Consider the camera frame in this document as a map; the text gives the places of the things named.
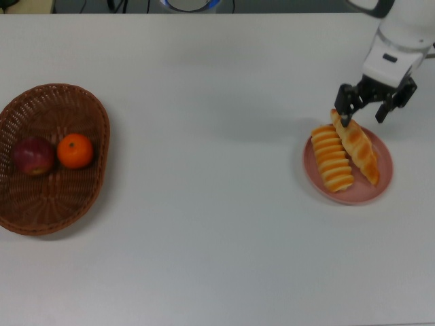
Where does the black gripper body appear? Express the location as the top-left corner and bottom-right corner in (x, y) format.
(359, 75), (411, 101)

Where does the braided toy bread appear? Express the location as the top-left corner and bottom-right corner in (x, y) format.
(330, 108), (381, 187)

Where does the striped toy bread roll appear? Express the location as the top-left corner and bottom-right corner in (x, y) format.
(311, 124), (354, 194)

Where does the toy orange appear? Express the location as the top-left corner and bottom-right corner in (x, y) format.
(56, 133), (94, 170)

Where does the red toy apple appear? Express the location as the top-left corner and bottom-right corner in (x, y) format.
(13, 136), (56, 176)

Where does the pink plate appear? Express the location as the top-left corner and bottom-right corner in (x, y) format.
(302, 127), (394, 206)

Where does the brown woven basket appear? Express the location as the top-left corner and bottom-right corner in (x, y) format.
(0, 83), (111, 236)

